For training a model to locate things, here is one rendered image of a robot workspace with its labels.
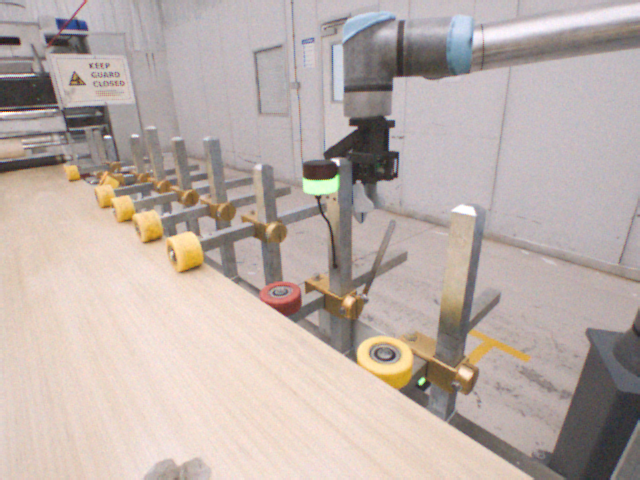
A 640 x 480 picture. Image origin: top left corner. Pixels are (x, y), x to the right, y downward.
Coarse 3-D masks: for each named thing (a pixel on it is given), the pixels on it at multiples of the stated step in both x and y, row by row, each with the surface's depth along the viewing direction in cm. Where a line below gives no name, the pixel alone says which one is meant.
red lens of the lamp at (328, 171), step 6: (336, 162) 60; (306, 168) 58; (312, 168) 58; (318, 168) 57; (324, 168) 57; (330, 168) 58; (336, 168) 60; (306, 174) 59; (312, 174) 58; (318, 174) 58; (324, 174) 58; (330, 174) 58; (336, 174) 60
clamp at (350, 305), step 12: (324, 276) 79; (312, 288) 76; (324, 288) 74; (324, 300) 74; (336, 300) 71; (348, 300) 70; (360, 300) 71; (336, 312) 72; (348, 312) 70; (360, 312) 73
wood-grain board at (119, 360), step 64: (0, 192) 163; (64, 192) 157; (0, 256) 89; (64, 256) 88; (128, 256) 86; (0, 320) 61; (64, 320) 61; (128, 320) 60; (192, 320) 60; (256, 320) 59; (0, 384) 47; (64, 384) 47; (128, 384) 46; (192, 384) 46; (256, 384) 46; (320, 384) 46; (384, 384) 45; (0, 448) 37; (64, 448) 37; (128, 448) 37; (192, 448) 37; (256, 448) 37; (320, 448) 37; (384, 448) 37; (448, 448) 36
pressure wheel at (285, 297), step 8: (264, 288) 68; (272, 288) 68; (280, 288) 67; (288, 288) 68; (296, 288) 68; (264, 296) 65; (272, 296) 66; (280, 296) 66; (288, 296) 65; (296, 296) 65; (272, 304) 64; (280, 304) 63; (288, 304) 64; (296, 304) 65; (280, 312) 64; (288, 312) 65
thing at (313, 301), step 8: (400, 248) 95; (384, 256) 90; (392, 256) 90; (400, 256) 91; (368, 264) 86; (384, 264) 87; (392, 264) 90; (352, 272) 83; (360, 272) 83; (368, 272) 83; (384, 272) 88; (352, 280) 80; (360, 280) 82; (304, 296) 74; (312, 296) 73; (320, 296) 73; (304, 304) 71; (312, 304) 72; (320, 304) 74; (296, 312) 69; (304, 312) 71; (312, 312) 73; (296, 320) 70
